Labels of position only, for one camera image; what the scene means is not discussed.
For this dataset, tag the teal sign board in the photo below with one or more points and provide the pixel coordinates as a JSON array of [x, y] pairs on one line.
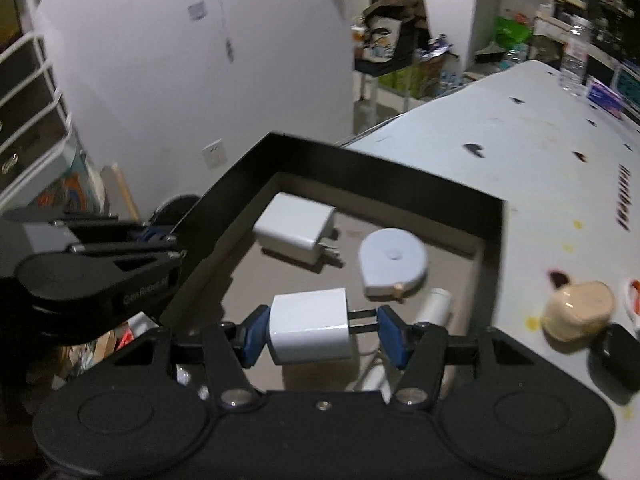
[[629, 82]]

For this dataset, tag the beige earbud case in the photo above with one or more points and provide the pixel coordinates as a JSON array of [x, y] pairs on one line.
[[575, 315]]

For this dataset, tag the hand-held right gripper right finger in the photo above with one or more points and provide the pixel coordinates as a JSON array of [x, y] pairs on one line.
[[392, 332]]

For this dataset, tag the orange and white scissors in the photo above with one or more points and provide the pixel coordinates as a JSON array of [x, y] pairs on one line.
[[631, 316]]

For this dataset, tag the white wall socket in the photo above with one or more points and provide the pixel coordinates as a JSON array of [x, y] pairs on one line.
[[215, 154]]

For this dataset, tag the white plastic gadget with tube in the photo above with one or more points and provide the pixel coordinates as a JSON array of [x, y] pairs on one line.
[[435, 310]]

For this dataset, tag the black earbud case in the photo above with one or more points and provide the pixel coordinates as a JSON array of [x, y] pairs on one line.
[[617, 355]]

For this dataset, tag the wooden plank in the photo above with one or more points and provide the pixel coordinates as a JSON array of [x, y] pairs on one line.
[[122, 192]]

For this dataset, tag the green bag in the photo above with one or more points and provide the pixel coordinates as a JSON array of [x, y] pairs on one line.
[[510, 30]]

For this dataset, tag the clear water bottle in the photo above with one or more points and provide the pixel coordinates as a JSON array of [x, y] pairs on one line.
[[574, 65]]

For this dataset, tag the large white charger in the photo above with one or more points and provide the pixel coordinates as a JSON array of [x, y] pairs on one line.
[[292, 230]]

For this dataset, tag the colourful printed bag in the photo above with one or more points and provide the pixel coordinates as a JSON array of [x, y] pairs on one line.
[[435, 60]]

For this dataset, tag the colourful printed box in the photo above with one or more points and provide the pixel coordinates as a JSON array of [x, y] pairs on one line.
[[75, 185]]

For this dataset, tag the purple tissue pack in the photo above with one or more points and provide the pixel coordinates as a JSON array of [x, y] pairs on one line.
[[605, 97]]

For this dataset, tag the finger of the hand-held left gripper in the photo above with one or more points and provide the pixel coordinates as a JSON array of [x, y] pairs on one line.
[[100, 249], [150, 234]]

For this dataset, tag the small white charger cube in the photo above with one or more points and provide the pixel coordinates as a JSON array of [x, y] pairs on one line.
[[310, 327]]

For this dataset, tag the white round tape measure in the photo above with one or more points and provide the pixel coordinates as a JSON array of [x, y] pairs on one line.
[[392, 260]]

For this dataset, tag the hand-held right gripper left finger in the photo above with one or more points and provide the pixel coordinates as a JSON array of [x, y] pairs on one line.
[[252, 335]]

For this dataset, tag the black cardboard box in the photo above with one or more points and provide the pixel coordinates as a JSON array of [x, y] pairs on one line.
[[350, 165]]

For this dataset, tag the black round object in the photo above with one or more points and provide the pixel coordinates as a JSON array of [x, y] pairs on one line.
[[172, 207]]

